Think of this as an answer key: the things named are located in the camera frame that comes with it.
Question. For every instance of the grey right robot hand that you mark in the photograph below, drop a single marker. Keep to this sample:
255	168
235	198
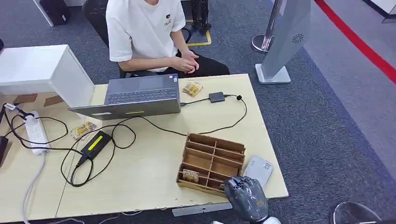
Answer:
247	198

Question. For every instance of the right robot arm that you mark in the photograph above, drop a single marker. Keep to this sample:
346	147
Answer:
272	220

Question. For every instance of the person's right hand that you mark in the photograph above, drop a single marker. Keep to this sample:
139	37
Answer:
185	64

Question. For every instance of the person's left hand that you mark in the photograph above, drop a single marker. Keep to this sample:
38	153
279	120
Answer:
189	54

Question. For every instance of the round glossy dark seat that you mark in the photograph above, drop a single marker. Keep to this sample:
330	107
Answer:
352	215

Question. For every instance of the black tripod stand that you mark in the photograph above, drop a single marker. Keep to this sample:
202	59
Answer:
200	15

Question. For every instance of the chrome stanchion post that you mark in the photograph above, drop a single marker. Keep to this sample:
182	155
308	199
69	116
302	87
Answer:
266	37

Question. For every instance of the wooden compartment box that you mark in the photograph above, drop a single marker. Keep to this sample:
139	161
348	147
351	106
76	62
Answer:
210	164

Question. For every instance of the small black hub box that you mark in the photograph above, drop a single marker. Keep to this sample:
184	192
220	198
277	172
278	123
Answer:
217	97

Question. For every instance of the black power adapter yellow label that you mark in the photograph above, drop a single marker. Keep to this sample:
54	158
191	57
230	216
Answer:
96	144

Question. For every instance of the person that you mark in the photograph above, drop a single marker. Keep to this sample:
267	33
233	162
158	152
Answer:
142	31

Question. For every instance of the golden card packet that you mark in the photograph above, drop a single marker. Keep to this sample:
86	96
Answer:
83	130
192	88

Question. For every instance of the white cabinet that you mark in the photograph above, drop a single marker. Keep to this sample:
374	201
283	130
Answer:
40	71

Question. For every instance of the grey kiosk panel stand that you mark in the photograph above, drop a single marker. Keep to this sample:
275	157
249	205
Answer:
287	37

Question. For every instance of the grey flat device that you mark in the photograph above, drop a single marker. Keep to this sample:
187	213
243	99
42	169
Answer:
259	170

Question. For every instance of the white power strip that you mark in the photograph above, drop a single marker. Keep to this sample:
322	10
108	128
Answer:
37	133

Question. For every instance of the printed card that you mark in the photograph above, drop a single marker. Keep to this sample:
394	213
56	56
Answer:
190	176

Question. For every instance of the grey metal bracket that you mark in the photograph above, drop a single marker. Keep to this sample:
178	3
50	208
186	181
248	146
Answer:
201	209

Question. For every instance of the pale wooden desk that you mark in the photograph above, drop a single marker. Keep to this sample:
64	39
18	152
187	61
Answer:
148	173

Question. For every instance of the black device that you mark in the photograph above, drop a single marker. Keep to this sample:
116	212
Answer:
3	150

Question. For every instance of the grey laptop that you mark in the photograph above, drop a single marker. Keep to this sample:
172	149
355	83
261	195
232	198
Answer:
139	95

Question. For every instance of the white furniture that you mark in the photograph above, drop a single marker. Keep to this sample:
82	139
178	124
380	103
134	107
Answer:
385	7

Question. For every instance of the brown tape patch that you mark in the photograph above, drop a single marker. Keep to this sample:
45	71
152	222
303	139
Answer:
25	98
53	100

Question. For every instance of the black plug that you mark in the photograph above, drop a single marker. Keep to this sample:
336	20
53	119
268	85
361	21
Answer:
26	116

